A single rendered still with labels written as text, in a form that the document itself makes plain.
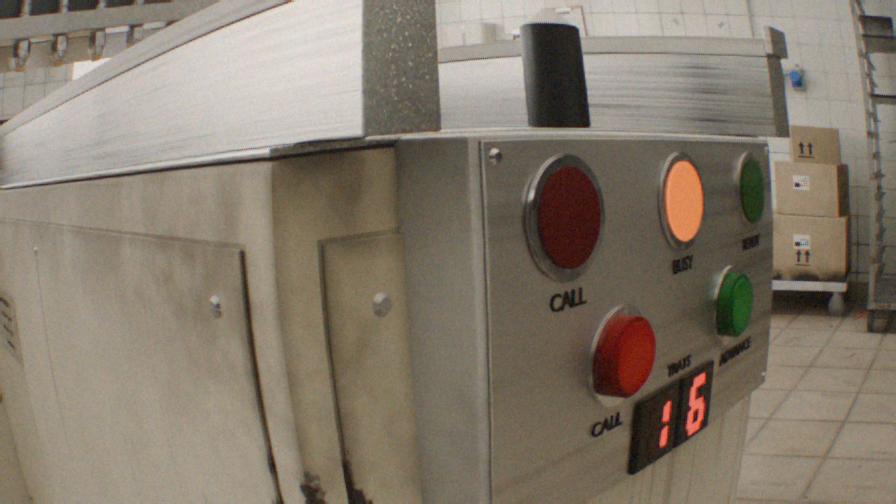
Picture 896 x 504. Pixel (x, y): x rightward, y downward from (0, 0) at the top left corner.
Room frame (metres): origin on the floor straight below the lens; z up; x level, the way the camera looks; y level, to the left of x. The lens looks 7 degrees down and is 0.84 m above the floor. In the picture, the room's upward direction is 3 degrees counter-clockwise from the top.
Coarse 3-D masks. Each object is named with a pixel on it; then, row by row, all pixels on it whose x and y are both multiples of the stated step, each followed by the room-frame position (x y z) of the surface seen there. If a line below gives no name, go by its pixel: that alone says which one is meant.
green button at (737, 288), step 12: (732, 276) 0.38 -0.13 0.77; (744, 276) 0.38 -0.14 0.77; (732, 288) 0.37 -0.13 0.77; (744, 288) 0.38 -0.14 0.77; (720, 300) 0.38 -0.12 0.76; (732, 300) 0.37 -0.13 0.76; (744, 300) 0.38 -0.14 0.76; (720, 312) 0.37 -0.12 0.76; (732, 312) 0.37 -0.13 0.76; (744, 312) 0.38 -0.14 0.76; (720, 324) 0.38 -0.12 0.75; (732, 324) 0.37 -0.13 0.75; (744, 324) 0.38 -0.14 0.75; (732, 336) 0.38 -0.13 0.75
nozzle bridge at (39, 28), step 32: (0, 0) 0.84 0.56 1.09; (128, 0) 0.99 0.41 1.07; (160, 0) 1.03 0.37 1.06; (192, 0) 1.01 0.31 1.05; (0, 32) 0.80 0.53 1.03; (32, 32) 0.83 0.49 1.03; (64, 32) 0.87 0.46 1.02; (0, 64) 0.97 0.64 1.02; (32, 64) 1.05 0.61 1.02; (64, 64) 1.14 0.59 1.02
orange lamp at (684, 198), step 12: (684, 168) 0.35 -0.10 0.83; (672, 180) 0.34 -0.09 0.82; (684, 180) 0.35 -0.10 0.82; (696, 180) 0.36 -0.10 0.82; (672, 192) 0.34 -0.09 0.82; (684, 192) 0.35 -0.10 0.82; (696, 192) 0.36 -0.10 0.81; (672, 204) 0.34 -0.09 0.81; (684, 204) 0.35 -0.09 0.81; (696, 204) 0.36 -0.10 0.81; (672, 216) 0.34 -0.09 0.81; (684, 216) 0.35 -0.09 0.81; (696, 216) 0.36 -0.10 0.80; (684, 228) 0.35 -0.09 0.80; (696, 228) 0.36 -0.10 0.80; (684, 240) 0.35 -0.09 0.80
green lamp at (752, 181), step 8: (752, 160) 0.41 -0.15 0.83; (744, 168) 0.40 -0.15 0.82; (752, 168) 0.41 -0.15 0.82; (744, 176) 0.40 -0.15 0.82; (752, 176) 0.40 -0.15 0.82; (760, 176) 0.41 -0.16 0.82; (744, 184) 0.40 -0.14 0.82; (752, 184) 0.40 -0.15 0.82; (760, 184) 0.41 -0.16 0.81; (744, 192) 0.40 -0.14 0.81; (752, 192) 0.40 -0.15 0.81; (760, 192) 0.41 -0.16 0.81; (744, 200) 0.40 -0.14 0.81; (752, 200) 0.40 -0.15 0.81; (760, 200) 0.41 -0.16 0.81; (744, 208) 0.40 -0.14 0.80; (752, 208) 0.40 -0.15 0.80; (760, 208) 0.41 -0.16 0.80; (752, 216) 0.40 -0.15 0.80
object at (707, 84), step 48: (480, 48) 0.61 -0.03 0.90; (624, 48) 0.52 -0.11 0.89; (672, 48) 0.49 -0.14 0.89; (720, 48) 0.47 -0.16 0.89; (768, 48) 0.44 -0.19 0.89; (480, 96) 0.61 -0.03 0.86; (624, 96) 0.53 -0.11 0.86; (672, 96) 0.50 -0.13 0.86; (720, 96) 0.47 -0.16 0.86; (768, 96) 0.45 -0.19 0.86
